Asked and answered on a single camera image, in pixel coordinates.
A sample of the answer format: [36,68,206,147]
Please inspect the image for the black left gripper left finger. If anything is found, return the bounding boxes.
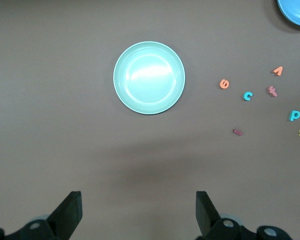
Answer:
[0,191,83,240]

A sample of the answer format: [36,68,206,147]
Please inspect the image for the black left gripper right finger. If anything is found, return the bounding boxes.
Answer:
[196,191,291,240]

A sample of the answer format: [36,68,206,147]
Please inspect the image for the brown paper table cover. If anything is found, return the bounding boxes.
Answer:
[0,0,300,240]

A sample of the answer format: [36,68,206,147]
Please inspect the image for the red foam letter f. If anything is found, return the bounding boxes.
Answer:
[266,85,278,98]

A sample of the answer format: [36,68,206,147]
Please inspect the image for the pale green plate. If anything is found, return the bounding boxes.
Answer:
[113,41,186,116]

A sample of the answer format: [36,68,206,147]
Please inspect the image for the blue plate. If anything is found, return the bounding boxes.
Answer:
[276,0,300,28]

